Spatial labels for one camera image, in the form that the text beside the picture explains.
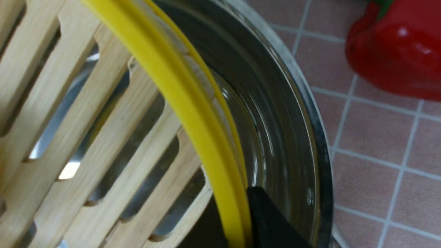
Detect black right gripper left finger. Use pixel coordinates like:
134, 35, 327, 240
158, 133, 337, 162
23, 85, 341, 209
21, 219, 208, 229
178, 197, 227, 248

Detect red bell pepper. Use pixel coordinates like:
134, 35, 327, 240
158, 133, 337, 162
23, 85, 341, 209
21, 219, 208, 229
345, 0, 441, 102

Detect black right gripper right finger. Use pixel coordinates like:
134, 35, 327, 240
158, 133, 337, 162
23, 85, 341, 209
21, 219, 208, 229
247, 187, 312, 248

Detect pink checkered tablecloth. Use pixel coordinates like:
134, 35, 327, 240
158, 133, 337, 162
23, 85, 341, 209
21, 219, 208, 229
246, 0, 441, 248

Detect stainless steel pot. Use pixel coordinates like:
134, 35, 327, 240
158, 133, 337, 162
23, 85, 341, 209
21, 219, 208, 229
28, 0, 348, 248

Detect yellow bamboo steamer basket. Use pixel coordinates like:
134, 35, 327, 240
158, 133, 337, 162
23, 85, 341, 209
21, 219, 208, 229
1, 0, 253, 248

